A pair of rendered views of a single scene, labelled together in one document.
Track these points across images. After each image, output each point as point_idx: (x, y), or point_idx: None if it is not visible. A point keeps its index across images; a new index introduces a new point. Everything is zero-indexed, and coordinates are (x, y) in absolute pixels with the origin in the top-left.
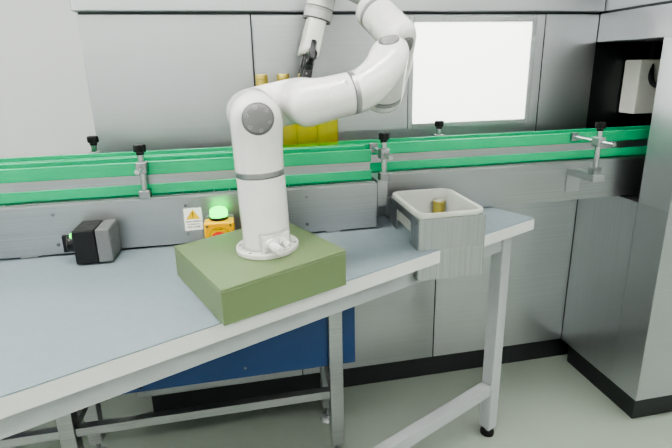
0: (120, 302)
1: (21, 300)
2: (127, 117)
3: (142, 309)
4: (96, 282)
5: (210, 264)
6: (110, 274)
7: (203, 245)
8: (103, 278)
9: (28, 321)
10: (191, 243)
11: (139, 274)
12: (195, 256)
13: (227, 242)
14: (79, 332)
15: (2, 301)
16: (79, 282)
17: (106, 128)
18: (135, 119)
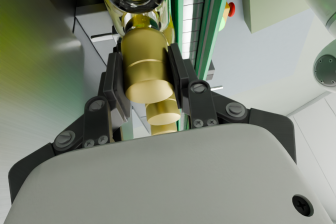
0: (261, 35)
1: (234, 66)
2: (127, 137)
3: (276, 24)
4: (231, 52)
5: (302, 6)
6: (224, 50)
7: (264, 17)
8: (227, 51)
9: (255, 57)
10: (254, 25)
11: (231, 39)
12: (280, 17)
13: (272, 3)
14: (279, 39)
15: (231, 70)
16: (227, 57)
17: (131, 133)
18: (126, 134)
